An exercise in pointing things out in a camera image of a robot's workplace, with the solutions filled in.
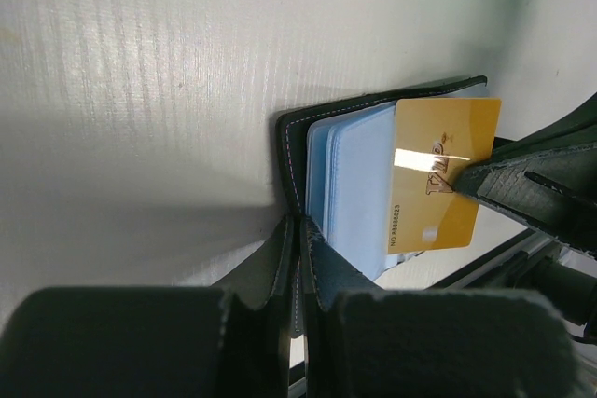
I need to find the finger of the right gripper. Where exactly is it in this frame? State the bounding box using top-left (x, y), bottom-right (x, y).
top-left (454, 96), bottom-right (596, 258)

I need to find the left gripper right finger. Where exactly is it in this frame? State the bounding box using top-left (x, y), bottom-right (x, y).
top-left (298, 217), bottom-right (588, 397)

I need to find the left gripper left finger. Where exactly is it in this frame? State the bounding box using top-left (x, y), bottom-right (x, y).
top-left (1, 217), bottom-right (295, 397)

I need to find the gold VIP credit card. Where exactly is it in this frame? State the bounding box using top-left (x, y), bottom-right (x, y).
top-left (387, 97), bottom-right (502, 254)

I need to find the black leather card holder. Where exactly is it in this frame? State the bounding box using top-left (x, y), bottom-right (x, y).
top-left (275, 75), bottom-right (491, 338)

